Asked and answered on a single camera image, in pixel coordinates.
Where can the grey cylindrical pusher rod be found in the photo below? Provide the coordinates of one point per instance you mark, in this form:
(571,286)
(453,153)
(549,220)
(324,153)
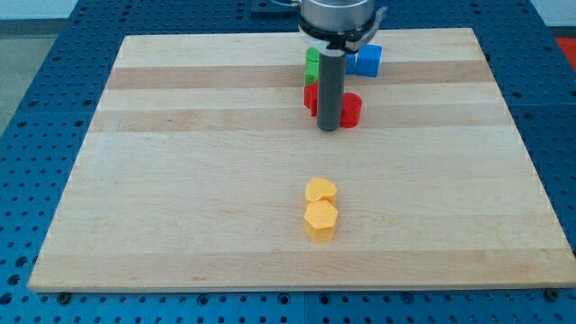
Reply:
(332,72)

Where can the wooden board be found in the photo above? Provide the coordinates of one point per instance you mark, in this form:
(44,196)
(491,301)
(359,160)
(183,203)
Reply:
(191,176)

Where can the yellow hexagon block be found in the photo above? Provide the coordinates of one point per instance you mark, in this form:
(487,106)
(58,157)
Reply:
(320,219)

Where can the blue cube block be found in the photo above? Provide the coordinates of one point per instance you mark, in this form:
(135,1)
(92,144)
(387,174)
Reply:
(368,60)

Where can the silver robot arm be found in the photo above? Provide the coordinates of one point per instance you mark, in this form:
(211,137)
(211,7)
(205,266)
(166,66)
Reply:
(337,28)

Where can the red block behind rod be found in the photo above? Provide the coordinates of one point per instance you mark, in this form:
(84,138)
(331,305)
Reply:
(310,97)

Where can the red circle block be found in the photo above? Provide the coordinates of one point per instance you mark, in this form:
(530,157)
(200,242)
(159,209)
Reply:
(351,110)

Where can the yellow heart block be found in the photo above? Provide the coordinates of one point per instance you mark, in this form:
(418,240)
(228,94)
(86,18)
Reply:
(320,189)

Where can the green block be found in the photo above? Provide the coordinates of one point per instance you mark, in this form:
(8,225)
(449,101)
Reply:
(311,71)

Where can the blue block behind rod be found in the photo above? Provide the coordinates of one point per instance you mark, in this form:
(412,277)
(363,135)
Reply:
(350,64)

